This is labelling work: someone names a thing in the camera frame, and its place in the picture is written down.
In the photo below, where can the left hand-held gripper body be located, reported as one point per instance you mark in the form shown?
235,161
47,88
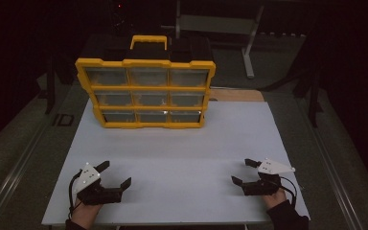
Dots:
102,195

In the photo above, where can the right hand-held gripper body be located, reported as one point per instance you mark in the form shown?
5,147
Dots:
262,188

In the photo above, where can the clear plastic drawer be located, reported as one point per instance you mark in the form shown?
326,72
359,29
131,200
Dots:
149,96

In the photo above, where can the yellow black drawer organizer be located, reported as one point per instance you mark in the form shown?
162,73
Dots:
147,63

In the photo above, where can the person's right hand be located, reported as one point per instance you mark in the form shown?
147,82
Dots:
274,200

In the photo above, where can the person's left hand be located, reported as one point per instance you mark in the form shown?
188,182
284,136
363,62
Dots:
84,215

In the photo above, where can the wooden board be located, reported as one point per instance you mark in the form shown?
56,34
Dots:
236,95

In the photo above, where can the black stand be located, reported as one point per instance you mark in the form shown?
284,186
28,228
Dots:
313,102
50,92

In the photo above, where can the grid of clear drawers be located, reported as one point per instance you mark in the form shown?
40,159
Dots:
107,76

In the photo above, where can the grey metal stand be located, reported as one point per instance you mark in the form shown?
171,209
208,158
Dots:
217,24

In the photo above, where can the dark device with red light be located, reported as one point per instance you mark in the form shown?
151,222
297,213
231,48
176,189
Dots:
119,12

